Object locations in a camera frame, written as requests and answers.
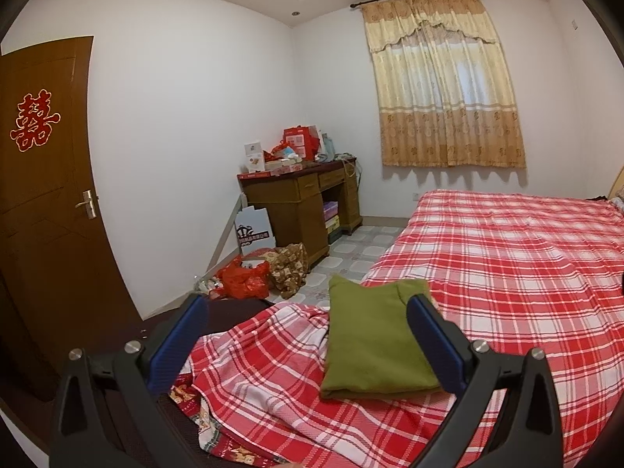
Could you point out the brown wooden door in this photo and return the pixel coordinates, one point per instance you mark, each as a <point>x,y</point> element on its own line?
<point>44,234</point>

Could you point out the clear plastic bottle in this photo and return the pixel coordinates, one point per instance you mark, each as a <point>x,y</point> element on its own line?
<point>204,285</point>

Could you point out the beige floral window curtain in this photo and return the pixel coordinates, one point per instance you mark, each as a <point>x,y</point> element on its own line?
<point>438,97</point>

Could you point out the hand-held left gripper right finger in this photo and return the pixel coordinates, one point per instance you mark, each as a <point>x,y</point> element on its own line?
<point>438,346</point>

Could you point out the red floral quilt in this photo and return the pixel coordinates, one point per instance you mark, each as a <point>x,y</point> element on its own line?
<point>214,429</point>

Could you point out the grey metal frame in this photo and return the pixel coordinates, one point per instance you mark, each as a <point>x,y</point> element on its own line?
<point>226,231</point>

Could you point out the white upright card box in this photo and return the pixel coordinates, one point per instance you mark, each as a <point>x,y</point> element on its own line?
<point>252,156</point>

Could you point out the brown patterned bag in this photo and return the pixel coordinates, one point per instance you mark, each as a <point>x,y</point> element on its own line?
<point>287,268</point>

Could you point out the brown wooden desk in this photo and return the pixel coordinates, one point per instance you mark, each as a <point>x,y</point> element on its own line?
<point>297,209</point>

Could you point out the red gift box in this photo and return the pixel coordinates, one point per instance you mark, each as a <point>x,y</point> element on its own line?
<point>300,141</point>

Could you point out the flat red-edged box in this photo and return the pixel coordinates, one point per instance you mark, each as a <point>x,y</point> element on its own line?
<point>273,170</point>

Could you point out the cream arched headboard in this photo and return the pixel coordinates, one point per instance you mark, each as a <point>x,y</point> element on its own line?
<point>619,183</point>

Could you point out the green orange striped knit sweater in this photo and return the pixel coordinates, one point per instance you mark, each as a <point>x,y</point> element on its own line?
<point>370,346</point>

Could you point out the red door sticker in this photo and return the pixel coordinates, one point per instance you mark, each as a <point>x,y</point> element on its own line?
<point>34,122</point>

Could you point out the red plaid bed sheet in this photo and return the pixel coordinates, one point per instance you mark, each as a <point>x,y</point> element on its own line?
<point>512,263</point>

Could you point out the stacked boxes in desk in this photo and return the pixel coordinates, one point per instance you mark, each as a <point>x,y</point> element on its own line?
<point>332,214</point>

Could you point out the red plastic bag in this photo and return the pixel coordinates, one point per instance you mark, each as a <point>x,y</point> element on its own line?
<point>243,280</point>

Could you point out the white paper bag crown print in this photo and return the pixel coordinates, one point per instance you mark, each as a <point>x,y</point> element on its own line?
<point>253,226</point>

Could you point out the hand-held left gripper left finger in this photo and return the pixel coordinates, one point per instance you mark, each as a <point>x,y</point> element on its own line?
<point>175,346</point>

